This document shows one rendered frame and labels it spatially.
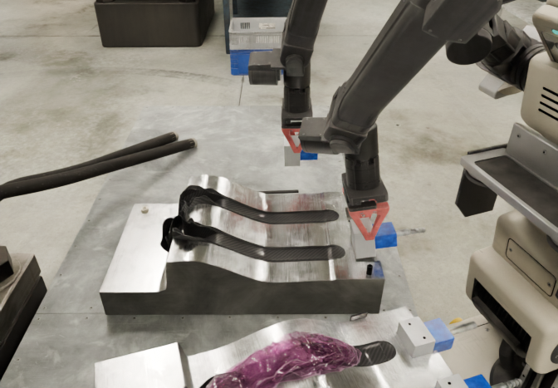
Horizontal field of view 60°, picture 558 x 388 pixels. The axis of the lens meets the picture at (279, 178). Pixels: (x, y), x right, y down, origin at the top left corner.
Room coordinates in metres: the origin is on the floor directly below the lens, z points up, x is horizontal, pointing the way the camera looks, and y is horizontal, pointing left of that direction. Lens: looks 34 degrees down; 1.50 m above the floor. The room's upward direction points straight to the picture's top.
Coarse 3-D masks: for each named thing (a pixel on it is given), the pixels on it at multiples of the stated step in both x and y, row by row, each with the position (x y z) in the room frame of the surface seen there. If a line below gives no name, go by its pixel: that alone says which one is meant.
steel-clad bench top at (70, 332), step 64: (192, 128) 1.32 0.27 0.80; (256, 128) 1.32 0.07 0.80; (128, 192) 0.98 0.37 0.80; (320, 192) 0.98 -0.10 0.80; (384, 256) 0.75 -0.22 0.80; (64, 320) 0.58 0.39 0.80; (128, 320) 0.58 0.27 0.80; (192, 320) 0.58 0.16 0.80; (256, 320) 0.58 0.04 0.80; (0, 384) 0.46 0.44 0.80; (64, 384) 0.46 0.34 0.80
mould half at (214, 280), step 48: (240, 192) 0.83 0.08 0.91; (336, 192) 0.85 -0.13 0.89; (144, 240) 0.73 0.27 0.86; (288, 240) 0.70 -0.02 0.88; (336, 240) 0.70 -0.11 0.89; (144, 288) 0.60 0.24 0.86; (192, 288) 0.60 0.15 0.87; (240, 288) 0.60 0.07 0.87; (288, 288) 0.60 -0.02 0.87; (336, 288) 0.60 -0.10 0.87
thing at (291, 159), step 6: (294, 138) 0.97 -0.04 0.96; (288, 144) 0.94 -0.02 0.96; (288, 150) 0.93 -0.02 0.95; (288, 156) 0.93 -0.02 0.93; (294, 156) 0.93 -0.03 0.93; (300, 156) 0.94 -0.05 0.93; (306, 156) 0.94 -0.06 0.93; (312, 156) 0.94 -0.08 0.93; (288, 162) 0.93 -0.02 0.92; (294, 162) 0.93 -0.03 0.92; (300, 162) 0.93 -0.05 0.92
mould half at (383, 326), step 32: (288, 320) 0.50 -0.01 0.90; (320, 320) 0.52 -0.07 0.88; (384, 320) 0.54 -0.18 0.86; (160, 352) 0.43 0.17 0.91; (224, 352) 0.46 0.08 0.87; (96, 384) 0.38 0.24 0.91; (128, 384) 0.38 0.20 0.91; (160, 384) 0.38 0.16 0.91; (192, 384) 0.41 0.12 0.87; (288, 384) 0.40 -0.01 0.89; (320, 384) 0.39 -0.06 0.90; (352, 384) 0.41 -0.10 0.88; (384, 384) 0.42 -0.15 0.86; (416, 384) 0.42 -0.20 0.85
